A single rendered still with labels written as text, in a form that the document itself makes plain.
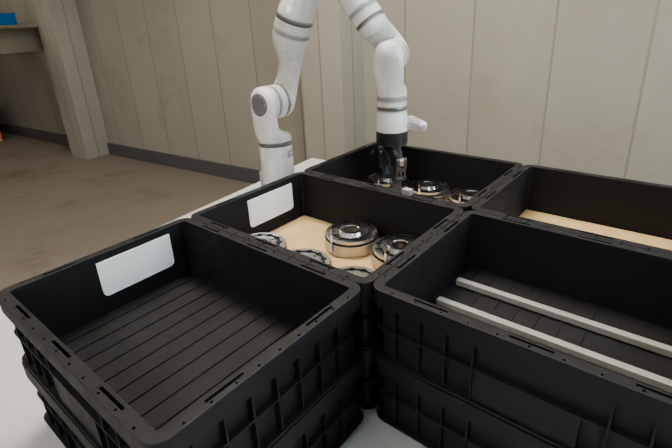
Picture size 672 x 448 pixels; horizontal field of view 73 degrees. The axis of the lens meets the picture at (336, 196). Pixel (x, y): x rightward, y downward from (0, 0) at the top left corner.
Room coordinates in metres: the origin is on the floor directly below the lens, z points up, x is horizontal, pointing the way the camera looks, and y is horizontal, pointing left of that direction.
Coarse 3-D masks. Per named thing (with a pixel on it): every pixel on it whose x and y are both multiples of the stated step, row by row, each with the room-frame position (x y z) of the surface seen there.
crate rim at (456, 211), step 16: (288, 176) 0.95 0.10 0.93; (304, 176) 0.96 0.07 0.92; (320, 176) 0.94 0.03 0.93; (256, 192) 0.87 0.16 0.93; (384, 192) 0.82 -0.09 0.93; (208, 208) 0.79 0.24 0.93; (448, 208) 0.74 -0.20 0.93; (208, 224) 0.72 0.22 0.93; (256, 240) 0.64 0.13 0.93; (416, 240) 0.62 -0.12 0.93; (304, 256) 0.59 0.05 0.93; (400, 256) 0.57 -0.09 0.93; (336, 272) 0.54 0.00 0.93; (384, 272) 0.53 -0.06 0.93; (368, 288) 0.51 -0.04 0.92
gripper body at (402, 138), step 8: (376, 136) 1.07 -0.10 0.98; (384, 136) 1.04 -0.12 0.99; (392, 136) 1.03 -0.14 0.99; (400, 136) 1.04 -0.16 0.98; (384, 144) 1.04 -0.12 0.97; (392, 144) 1.03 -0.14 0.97; (400, 144) 1.04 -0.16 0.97; (392, 152) 1.03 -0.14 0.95; (400, 152) 1.03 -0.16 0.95; (392, 160) 1.04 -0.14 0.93
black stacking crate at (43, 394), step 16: (352, 368) 0.48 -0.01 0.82; (336, 384) 0.45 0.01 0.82; (352, 384) 0.47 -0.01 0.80; (48, 400) 0.46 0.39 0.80; (320, 400) 0.42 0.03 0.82; (336, 400) 0.45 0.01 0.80; (352, 400) 0.48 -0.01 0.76; (48, 416) 0.51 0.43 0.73; (64, 416) 0.43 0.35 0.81; (304, 416) 0.40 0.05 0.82; (320, 416) 0.42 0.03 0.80; (336, 416) 0.45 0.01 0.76; (352, 416) 0.49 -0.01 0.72; (64, 432) 0.49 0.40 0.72; (80, 432) 0.40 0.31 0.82; (288, 432) 0.38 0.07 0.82; (304, 432) 0.40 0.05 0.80; (320, 432) 0.43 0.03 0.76; (336, 432) 0.46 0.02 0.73; (352, 432) 0.47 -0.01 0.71
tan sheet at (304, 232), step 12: (288, 228) 0.89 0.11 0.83; (300, 228) 0.89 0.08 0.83; (312, 228) 0.89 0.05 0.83; (324, 228) 0.89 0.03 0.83; (288, 240) 0.84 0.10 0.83; (300, 240) 0.83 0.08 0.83; (312, 240) 0.83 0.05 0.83; (324, 240) 0.83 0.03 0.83; (324, 252) 0.78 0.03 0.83; (336, 264) 0.73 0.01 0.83; (348, 264) 0.73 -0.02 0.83; (360, 264) 0.73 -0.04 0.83
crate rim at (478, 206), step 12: (528, 168) 0.93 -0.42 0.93; (540, 168) 0.92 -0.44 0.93; (552, 168) 0.91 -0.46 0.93; (504, 180) 0.86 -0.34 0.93; (612, 180) 0.83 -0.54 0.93; (624, 180) 0.82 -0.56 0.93; (636, 180) 0.82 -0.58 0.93; (492, 192) 0.80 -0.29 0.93; (480, 204) 0.74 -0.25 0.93; (504, 216) 0.69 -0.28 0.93; (516, 216) 0.69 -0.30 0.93; (564, 228) 0.63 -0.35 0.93; (612, 240) 0.59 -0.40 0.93; (624, 240) 0.59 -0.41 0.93; (660, 252) 0.55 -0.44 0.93
